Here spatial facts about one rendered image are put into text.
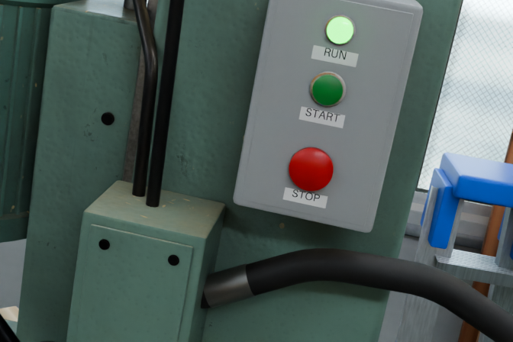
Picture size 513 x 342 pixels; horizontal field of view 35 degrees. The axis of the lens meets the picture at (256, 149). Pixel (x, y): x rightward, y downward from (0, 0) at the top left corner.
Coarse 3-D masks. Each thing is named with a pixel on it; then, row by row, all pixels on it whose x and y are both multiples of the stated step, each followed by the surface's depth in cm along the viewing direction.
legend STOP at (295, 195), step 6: (288, 192) 56; (294, 192) 55; (300, 192) 55; (306, 192) 55; (288, 198) 56; (294, 198) 56; (300, 198) 56; (306, 198) 55; (312, 198) 55; (318, 198) 55; (324, 198) 55; (306, 204) 56; (312, 204) 55; (318, 204) 55; (324, 204) 55
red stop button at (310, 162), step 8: (296, 152) 54; (304, 152) 54; (312, 152) 54; (320, 152) 54; (296, 160) 54; (304, 160) 54; (312, 160) 54; (320, 160) 54; (328, 160) 54; (296, 168) 54; (304, 168) 54; (312, 168) 54; (320, 168) 54; (328, 168) 54; (296, 176) 54; (304, 176) 54; (312, 176) 54; (320, 176) 54; (328, 176) 54; (296, 184) 55; (304, 184) 54; (312, 184) 54; (320, 184) 54
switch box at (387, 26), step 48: (288, 0) 52; (336, 0) 52; (384, 0) 52; (288, 48) 53; (336, 48) 53; (384, 48) 52; (288, 96) 54; (384, 96) 53; (288, 144) 55; (336, 144) 54; (384, 144) 54; (240, 192) 56; (336, 192) 55
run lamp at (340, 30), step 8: (336, 16) 52; (344, 16) 52; (328, 24) 52; (336, 24) 52; (344, 24) 52; (352, 24) 52; (328, 32) 52; (336, 32) 52; (344, 32) 52; (352, 32) 52; (336, 40) 52; (344, 40) 52
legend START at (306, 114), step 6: (306, 108) 54; (312, 108) 54; (300, 114) 54; (306, 114) 54; (312, 114) 54; (318, 114) 54; (324, 114) 54; (330, 114) 54; (336, 114) 54; (306, 120) 54; (312, 120) 54; (318, 120) 54; (324, 120) 54; (330, 120) 54; (336, 120) 54; (342, 120) 54; (336, 126) 54; (342, 126) 54
